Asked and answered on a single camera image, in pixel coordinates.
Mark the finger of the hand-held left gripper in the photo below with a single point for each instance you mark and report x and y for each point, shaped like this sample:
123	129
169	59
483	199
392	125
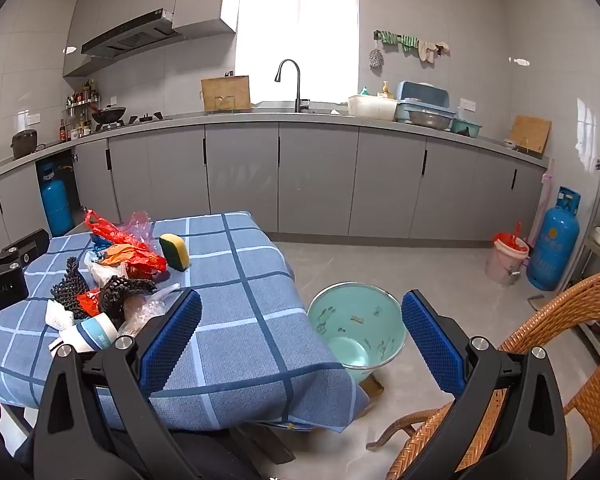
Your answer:
17	252

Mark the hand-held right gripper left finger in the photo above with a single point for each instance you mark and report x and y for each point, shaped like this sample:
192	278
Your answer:
172	340

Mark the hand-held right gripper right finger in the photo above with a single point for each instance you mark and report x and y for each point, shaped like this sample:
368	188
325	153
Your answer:
432	345

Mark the black foam net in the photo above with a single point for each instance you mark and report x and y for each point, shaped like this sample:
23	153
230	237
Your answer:
70	285
120	292

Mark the white blue paper cup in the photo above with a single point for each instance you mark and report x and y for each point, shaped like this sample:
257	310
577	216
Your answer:
92	335

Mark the teal trash bin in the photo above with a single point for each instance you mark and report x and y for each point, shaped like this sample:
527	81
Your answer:
350	320

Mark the yellow green sponge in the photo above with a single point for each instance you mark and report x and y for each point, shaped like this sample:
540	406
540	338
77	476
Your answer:
172	252

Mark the clear plastic bag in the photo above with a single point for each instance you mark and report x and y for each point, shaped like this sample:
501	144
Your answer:
145	310

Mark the white crumpled tissue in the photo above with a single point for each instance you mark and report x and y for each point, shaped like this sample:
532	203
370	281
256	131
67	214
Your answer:
57	315

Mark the blue gas cylinder under counter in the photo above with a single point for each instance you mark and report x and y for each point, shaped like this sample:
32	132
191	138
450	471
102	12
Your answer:
57	205

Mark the red yellow snack packet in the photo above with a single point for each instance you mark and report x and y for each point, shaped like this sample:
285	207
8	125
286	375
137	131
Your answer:
147	274

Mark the blue wrapper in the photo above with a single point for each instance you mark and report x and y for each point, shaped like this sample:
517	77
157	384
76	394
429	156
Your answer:
99	248

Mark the shiny red wrapper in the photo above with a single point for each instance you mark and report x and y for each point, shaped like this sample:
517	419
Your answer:
87	303

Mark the orange snack wrapper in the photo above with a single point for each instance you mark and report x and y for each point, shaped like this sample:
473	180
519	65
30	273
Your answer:
140	259

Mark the white plastic bag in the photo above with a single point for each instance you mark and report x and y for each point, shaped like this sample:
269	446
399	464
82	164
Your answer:
102	272

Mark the blue checkered tablecloth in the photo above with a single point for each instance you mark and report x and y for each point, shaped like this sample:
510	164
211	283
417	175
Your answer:
240	280

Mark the red plastic bag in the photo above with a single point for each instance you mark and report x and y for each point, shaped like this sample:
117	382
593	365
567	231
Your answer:
105	230

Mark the dark rice cooker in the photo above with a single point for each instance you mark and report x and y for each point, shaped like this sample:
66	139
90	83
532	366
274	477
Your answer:
24	145

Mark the pink translucent plastic bag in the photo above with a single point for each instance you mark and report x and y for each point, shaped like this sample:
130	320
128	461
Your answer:
139	222

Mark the row of seasoning bottles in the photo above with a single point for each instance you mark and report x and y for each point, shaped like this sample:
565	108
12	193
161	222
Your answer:
75	130

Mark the brown wicker chair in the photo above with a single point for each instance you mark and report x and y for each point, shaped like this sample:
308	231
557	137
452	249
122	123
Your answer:
580	310

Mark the tall blue gas cylinder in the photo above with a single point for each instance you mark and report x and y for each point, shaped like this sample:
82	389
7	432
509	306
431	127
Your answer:
552	245

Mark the black wok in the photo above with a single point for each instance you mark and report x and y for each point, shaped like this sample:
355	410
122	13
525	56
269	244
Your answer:
109	115

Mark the spice rack with bottles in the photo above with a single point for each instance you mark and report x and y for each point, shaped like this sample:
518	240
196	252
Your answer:
82	96

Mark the black gas stove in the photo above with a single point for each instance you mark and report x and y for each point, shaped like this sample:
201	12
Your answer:
145	119

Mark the pink plastic tool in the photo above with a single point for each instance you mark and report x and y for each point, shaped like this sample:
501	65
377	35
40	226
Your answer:
545	195

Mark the metal storage shelf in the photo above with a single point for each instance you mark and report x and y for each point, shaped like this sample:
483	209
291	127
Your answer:
597	255

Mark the grey kitchen counter cabinets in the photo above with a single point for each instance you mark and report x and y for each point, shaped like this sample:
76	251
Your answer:
320	175

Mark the teal plastic basket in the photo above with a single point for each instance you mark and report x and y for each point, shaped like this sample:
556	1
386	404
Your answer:
467	127

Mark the metal bowl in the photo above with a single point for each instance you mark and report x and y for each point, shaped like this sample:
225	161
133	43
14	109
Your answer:
427	119

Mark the small wooden cutting board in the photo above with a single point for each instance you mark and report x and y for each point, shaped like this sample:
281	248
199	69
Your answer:
530	132

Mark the black range hood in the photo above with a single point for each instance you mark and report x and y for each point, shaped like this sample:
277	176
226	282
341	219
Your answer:
130	37

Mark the white plastic basin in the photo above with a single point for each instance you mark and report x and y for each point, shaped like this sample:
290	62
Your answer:
372	108

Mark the blue dish rack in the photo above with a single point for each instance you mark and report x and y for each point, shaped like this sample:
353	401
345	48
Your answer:
422	92

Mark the large wooden cutting board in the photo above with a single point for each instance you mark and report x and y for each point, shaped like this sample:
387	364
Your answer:
225	92

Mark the yellow soap bottle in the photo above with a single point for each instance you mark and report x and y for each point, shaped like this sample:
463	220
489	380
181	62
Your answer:
384	92

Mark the dark curved faucet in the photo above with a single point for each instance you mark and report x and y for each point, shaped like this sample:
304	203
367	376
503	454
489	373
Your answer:
297	90

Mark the grey hanging scrubber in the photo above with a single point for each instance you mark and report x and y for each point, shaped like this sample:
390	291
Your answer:
376	59

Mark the beige hanging gloves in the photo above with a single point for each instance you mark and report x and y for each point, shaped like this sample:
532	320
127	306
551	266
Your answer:
430	50

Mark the green striped hanging cloth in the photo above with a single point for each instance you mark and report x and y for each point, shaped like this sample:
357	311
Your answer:
390	37

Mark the bright window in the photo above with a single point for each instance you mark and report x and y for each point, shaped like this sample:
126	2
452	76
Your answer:
295	30

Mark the white wall socket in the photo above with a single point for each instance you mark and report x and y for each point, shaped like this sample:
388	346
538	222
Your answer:
33	119
468	105

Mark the grey wall cabinets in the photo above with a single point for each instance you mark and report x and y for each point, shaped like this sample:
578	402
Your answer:
200	0

